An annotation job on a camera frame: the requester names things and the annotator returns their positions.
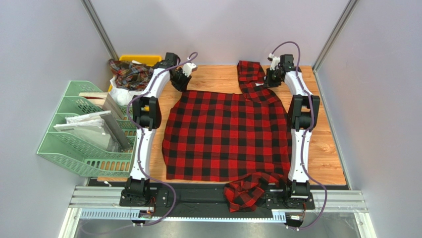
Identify red black plaid shirt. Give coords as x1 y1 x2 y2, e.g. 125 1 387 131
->
162 60 292 212

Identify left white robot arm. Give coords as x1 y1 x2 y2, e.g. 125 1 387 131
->
120 52 198 206

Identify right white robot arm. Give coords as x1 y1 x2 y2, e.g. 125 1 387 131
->
264 54 320 207

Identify yellow plastic bin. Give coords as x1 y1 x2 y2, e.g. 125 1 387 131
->
107 55 163 93

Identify multicolour plaid shirt in bin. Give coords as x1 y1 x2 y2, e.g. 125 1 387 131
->
107 59 154 91

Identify white cloth in bin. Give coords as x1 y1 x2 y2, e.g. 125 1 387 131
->
108 76 145 106

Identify brown book in rack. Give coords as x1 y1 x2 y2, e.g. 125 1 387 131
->
79 92 111 110

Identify papers in file rack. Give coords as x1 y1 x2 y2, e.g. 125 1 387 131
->
53 111 132 152

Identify green plastic file rack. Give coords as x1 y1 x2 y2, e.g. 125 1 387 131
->
37 81 134 178

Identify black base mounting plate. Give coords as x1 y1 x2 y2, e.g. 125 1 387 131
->
89 178 350 219

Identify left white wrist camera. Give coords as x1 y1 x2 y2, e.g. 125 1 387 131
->
182 60 198 77

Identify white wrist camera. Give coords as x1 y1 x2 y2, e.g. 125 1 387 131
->
182 60 198 77
268 53 280 71

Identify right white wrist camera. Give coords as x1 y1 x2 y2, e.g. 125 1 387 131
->
268 53 280 71

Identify aluminium rail frame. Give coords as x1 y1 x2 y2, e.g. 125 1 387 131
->
68 185 376 238

